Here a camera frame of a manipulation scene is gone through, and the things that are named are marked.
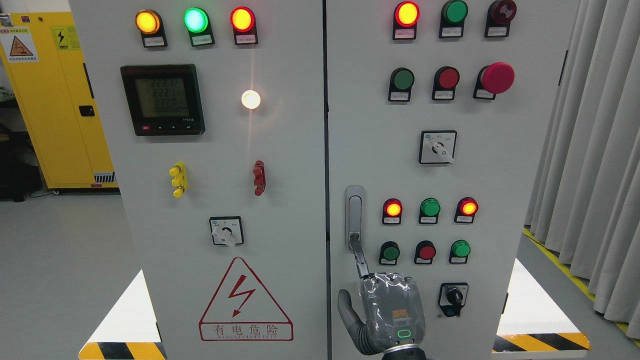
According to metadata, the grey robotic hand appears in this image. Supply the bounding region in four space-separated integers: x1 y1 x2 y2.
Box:
337 239 426 356

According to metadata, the red electric hazard sticker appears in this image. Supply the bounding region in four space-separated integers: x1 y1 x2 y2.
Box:
198 257 294 342

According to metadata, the left white rotary switch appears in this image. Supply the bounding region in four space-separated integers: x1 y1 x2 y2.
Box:
209 216 245 248

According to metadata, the red lit indicator light left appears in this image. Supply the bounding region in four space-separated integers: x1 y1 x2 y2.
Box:
230 6 259 46

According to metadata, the grey curtain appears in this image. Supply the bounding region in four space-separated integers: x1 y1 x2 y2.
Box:
525 0 640 339

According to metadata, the green push button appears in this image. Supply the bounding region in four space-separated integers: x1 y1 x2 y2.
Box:
378 241 401 266
448 239 471 264
387 67 415 102

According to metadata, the silver cabinet door handle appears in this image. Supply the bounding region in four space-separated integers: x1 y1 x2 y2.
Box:
344 186 365 252

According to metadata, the red push button lower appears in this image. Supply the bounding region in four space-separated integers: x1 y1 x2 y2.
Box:
413 240 437 265

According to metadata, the green push button upper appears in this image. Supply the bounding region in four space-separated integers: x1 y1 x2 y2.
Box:
387 67 415 102

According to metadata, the white lit indicator light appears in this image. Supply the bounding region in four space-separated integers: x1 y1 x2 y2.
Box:
240 89 262 110

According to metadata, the red push button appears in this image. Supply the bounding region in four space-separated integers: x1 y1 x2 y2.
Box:
431 66 460 101
413 240 437 265

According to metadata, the green push button lower right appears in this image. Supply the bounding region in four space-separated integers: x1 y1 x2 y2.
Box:
448 239 471 264

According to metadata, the green push button lower left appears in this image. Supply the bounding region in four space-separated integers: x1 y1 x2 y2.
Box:
378 241 401 266

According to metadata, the orange indicator light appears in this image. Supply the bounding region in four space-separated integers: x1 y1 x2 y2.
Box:
135 9 169 48

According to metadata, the red lit light middle left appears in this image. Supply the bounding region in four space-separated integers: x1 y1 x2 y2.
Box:
381 198 403 226

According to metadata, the dark red buzzer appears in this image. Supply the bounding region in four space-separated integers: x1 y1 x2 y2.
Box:
484 0 517 38

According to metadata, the red push button upper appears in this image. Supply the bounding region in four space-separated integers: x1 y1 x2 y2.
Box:
431 66 460 101

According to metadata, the red lit light middle right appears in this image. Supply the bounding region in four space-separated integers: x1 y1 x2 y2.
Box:
454 197 479 224

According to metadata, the yellow safety cabinet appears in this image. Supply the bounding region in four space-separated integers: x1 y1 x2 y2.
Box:
1 12 118 191

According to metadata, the upper right rotary switch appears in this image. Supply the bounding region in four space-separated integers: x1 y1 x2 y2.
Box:
418 130 458 165

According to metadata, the yellow terminal connector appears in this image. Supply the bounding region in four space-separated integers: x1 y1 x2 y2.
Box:
169 161 189 199

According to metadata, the black key selector switch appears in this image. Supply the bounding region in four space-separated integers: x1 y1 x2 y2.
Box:
438 282 469 317

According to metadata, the green lit indicator light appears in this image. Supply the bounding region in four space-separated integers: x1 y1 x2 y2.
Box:
183 7 215 47

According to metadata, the red terminal connector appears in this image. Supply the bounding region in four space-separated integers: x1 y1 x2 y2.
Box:
253 160 266 196

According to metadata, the green light middle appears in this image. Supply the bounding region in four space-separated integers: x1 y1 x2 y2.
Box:
418 197 442 224

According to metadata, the grey electrical control cabinet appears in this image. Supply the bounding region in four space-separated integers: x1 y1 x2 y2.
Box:
70 0 579 360

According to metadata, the green indicator top right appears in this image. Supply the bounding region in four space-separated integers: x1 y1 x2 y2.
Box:
438 0 469 39

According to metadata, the red lit indicator top right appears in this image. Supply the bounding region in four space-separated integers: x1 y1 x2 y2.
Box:
391 0 420 41

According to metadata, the red emergency stop button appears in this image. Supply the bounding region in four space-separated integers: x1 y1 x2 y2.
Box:
472 61 515 100

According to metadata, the black digital power meter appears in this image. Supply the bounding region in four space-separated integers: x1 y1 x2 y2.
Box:
119 63 206 137

